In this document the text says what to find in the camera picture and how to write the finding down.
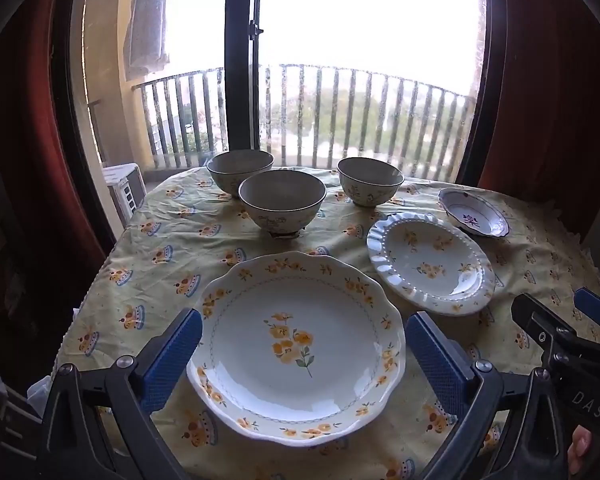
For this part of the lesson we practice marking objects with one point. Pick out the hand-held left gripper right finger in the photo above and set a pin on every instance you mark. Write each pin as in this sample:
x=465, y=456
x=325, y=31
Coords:
x=437, y=360

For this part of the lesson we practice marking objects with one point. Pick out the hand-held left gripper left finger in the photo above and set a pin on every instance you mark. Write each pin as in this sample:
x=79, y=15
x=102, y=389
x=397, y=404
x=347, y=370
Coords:
x=172, y=355

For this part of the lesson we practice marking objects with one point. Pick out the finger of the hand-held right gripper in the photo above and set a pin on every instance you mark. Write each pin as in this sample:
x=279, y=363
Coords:
x=537, y=322
x=595, y=307

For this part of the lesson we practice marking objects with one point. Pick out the ribbed-rim yellow-flower plate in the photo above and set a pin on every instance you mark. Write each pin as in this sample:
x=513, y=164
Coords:
x=430, y=255

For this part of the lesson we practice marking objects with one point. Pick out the large scalloped yellow-flower plate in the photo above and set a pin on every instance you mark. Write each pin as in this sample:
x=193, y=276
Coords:
x=330, y=310

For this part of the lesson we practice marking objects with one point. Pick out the small purple-flower dish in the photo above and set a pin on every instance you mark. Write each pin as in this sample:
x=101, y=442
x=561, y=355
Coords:
x=472, y=215

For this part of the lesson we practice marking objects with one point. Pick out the large dark-rimmed ceramic bowl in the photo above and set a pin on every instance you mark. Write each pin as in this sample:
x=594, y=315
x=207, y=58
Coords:
x=280, y=192

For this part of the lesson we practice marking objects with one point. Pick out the small dark-rimmed ceramic bowl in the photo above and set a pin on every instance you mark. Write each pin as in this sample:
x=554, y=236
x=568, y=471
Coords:
x=370, y=175

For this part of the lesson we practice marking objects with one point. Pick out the medium dark-rimmed ceramic bowl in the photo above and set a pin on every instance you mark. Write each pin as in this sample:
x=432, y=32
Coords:
x=235, y=162

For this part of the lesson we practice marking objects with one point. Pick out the person's right hand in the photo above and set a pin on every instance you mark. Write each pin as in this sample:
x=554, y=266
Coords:
x=579, y=450

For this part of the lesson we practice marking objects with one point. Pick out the yellow crown-print tablecloth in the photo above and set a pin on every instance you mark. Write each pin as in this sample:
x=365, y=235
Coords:
x=155, y=285

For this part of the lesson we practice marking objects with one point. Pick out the grey metal rack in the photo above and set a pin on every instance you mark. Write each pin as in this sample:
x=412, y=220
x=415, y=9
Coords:
x=15, y=425

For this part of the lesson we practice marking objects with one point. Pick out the white outdoor air conditioner unit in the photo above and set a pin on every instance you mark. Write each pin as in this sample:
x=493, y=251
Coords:
x=125, y=187

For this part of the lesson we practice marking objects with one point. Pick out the red curtain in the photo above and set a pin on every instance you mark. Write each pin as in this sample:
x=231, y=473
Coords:
x=35, y=160
x=540, y=110

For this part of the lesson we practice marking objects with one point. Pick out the balcony railing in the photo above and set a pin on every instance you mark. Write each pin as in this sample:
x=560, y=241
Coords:
x=330, y=110

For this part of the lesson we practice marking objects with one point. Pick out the white hanging cloth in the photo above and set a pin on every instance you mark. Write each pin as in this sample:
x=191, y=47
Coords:
x=147, y=20

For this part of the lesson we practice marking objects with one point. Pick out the black window frame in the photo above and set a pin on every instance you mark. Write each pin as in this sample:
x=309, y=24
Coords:
x=239, y=85

